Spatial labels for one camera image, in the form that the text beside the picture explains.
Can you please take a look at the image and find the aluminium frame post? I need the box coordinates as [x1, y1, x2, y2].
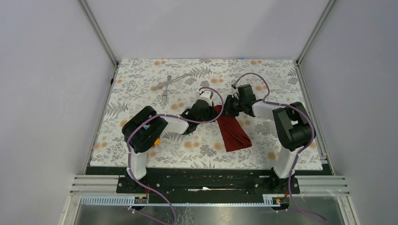
[77, 0, 119, 67]
[296, 0, 337, 65]

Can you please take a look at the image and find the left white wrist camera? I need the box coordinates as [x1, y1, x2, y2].
[198, 90, 213, 106]

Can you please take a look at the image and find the silver fork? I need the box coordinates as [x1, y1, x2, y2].
[162, 75, 172, 104]

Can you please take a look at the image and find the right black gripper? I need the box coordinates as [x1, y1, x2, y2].
[218, 95, 245, 118]

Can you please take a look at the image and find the slotted cable duct rail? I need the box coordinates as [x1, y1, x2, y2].
[80, 194, 287, 207]

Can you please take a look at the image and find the right aluminium frame post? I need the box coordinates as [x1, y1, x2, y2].
[296, 0, 337, 65]

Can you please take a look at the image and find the left aluminium frame post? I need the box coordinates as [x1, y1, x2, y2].
[77, 0, 119, 67]

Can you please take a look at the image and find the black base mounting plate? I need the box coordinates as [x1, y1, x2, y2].
[85, 166, 332, 206]

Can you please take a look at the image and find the silver knife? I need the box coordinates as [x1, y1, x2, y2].
[154, 73, 189, 89]

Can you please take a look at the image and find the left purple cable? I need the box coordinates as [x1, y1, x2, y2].
[126, 87, 225, 225]

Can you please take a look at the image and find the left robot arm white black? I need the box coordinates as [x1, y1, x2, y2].
[122, 99, 220, 193]

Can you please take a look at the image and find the colourful toy block car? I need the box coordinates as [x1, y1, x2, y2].
[151, 137, 161, 148]

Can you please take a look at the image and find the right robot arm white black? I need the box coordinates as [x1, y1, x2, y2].
[222, 84, 316, 193]

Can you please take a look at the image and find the dark red cloth napkin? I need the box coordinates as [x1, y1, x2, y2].
[216, 116, 252, 152]

